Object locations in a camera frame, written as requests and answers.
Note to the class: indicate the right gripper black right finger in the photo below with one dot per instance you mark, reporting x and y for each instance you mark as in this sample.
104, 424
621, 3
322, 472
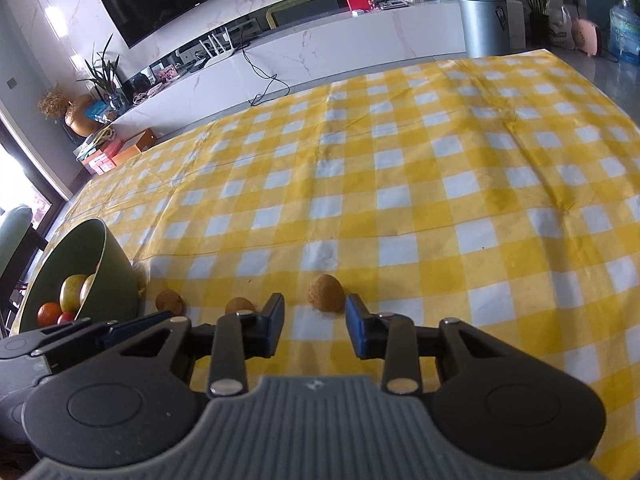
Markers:
455, 347

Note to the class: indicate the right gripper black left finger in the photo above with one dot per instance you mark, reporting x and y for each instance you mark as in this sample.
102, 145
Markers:
164, 348

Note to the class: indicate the red cherry tomato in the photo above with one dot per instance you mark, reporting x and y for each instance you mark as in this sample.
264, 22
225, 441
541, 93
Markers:
66, 317

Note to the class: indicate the green bowl with handle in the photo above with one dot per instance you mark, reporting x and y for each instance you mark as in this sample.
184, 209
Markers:
91, 250

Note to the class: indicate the brown longan middle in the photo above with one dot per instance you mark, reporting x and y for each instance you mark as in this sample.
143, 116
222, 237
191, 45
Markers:
239, 304

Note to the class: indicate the brown longan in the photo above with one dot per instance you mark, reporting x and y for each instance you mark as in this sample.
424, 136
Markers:
326, 294
239, 304
170, 301

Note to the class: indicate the small orange in bowl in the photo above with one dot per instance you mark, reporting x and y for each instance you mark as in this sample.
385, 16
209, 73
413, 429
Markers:
48, 314

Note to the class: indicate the brown longan left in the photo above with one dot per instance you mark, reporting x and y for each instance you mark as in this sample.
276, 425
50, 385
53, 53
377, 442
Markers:
170, 301

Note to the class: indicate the brown longan right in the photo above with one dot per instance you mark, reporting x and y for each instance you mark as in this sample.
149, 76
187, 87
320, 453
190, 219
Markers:
326, 294

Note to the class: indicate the green pear left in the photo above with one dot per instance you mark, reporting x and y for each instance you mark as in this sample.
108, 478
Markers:
70, 292

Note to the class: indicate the chair with green cushion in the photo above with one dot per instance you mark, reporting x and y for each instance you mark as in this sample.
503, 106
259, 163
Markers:
19, 244

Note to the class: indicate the yellow white checkered tablecloth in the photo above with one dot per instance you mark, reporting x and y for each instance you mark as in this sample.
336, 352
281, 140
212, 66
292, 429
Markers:
503, 192

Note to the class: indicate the pink boxes stack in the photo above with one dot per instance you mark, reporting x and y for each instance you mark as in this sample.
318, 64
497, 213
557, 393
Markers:
102, 159

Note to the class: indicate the orange cardboard box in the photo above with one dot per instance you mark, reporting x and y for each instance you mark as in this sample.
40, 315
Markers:
142, 142

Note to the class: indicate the golden round vase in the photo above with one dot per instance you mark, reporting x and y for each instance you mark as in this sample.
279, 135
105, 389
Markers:
77, 119

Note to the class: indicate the white wifi router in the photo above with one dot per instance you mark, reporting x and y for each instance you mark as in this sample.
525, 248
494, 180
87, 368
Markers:
217, 45

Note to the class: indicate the white tv console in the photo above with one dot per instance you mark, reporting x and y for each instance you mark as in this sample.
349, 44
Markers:
300, 57

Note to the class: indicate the potted green plant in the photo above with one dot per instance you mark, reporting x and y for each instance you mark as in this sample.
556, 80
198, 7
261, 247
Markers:
102, 72

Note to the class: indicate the grey metal trash bin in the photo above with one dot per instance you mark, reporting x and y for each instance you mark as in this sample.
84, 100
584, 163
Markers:
485, 27

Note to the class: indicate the blue water bottle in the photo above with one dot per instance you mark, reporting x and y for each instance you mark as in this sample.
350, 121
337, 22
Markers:
623, 41

